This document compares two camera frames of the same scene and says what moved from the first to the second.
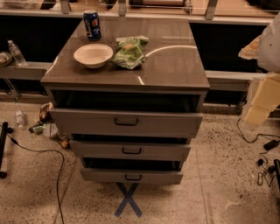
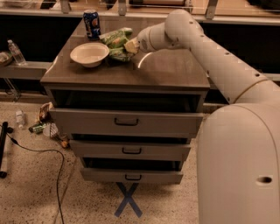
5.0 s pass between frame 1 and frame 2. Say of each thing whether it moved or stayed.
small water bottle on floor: stayed
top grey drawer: stayed
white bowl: stayed
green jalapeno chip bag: moved
